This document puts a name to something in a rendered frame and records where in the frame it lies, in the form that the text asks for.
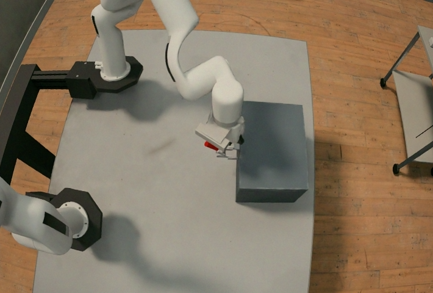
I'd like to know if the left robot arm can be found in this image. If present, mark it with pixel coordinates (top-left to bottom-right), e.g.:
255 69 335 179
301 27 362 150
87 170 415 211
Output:
91 0 245 152

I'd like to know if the dark grey rectangular case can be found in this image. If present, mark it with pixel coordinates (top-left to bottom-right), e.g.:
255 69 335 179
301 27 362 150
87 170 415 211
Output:
204 101 309 203

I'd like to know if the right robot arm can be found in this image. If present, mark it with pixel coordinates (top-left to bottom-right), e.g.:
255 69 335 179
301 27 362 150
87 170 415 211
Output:
0 177 89 255

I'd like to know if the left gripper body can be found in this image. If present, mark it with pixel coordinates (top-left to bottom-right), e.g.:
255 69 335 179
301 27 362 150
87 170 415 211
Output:
208 110 245 143

